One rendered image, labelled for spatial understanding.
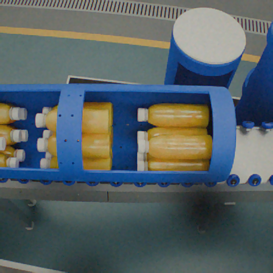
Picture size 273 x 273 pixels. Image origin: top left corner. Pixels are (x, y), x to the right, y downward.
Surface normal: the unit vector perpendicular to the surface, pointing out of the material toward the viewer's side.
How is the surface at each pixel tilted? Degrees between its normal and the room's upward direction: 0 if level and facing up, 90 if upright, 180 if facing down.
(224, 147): 38
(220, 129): 20
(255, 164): 0
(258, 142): 0
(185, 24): 0
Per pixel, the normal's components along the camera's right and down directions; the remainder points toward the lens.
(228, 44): 0.03, -0.43
